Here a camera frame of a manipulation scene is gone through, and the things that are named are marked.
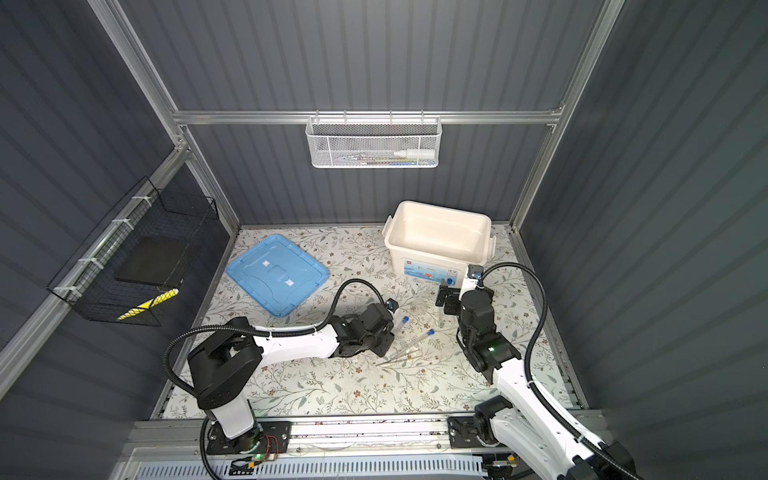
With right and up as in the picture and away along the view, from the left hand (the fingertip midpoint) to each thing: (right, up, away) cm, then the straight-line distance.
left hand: (391, 336), depth 88 cm
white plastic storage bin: (+17, +28, +23) cm, 40 cm away
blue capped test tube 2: (+7, -2, +2) cm, 8 cm away
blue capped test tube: (+4, +3, +6) cm, 8 cm away
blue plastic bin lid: (-41, +18, +18) cm, 48 cm away
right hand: (+20, +16, -8) cm, 27 cm away
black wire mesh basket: (-63, +18, -26) cm, 71 cm away
